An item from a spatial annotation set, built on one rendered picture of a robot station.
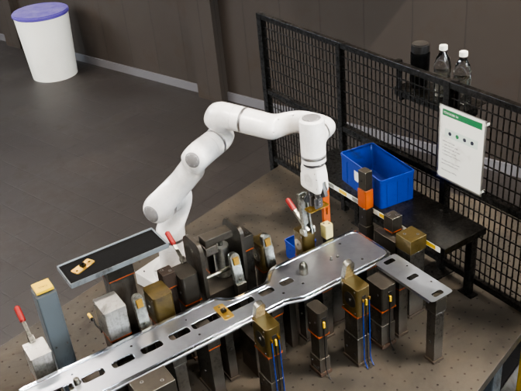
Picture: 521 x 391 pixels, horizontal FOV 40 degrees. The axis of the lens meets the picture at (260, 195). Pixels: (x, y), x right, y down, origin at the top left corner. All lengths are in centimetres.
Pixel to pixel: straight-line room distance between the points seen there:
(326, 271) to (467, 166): 65
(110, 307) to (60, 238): 262
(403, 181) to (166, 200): 94
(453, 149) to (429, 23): 248
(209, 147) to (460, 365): 118
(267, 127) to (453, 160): 79
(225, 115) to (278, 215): 115
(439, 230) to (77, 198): 327
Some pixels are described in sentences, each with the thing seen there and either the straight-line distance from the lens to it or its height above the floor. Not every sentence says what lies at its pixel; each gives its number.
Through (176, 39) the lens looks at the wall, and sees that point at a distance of 695.
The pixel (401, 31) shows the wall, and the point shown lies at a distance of 534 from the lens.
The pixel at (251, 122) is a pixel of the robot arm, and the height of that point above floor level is 157.
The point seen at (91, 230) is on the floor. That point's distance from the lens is 504.
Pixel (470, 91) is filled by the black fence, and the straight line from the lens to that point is 267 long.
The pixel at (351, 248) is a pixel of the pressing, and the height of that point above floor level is 100.
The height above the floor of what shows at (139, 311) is 105.
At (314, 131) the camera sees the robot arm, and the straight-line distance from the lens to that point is 233.
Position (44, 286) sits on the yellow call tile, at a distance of 254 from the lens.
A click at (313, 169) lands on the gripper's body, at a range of 239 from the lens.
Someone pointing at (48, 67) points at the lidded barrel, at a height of 16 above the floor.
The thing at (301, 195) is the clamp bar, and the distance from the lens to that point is 269.
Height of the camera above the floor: 258
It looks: 30 degrees down
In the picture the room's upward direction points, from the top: 6 degrees counter-clockwise
